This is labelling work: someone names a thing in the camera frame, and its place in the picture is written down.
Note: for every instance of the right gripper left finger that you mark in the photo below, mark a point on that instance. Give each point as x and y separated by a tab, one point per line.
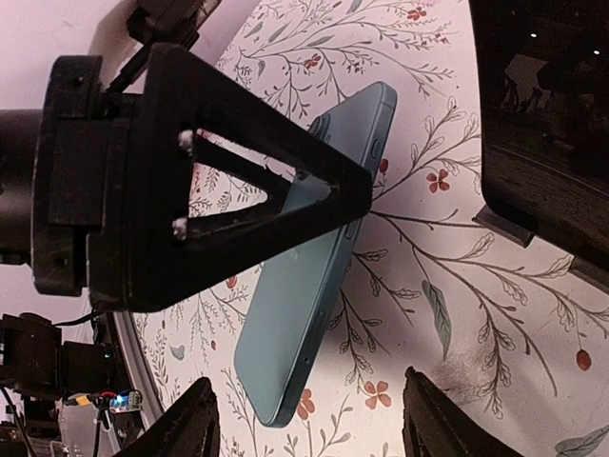
189	428

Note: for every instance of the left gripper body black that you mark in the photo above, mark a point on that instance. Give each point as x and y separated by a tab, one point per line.
54	174

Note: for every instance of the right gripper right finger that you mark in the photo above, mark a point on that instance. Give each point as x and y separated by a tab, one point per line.
435	426

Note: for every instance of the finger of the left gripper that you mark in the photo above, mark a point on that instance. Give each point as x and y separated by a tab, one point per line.
212	181

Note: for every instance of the teal phone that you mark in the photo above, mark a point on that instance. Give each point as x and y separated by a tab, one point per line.
298	289

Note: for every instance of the black round folding stand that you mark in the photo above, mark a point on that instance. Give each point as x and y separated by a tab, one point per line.
580	268

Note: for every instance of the blue phone face down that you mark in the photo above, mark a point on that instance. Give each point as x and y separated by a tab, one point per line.
543	78

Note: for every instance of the floral table mat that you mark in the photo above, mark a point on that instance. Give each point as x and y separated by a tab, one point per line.
506	332

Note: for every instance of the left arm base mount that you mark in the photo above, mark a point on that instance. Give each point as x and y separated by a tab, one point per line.
37	362

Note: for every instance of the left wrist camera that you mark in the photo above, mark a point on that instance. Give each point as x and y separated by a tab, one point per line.
170	21

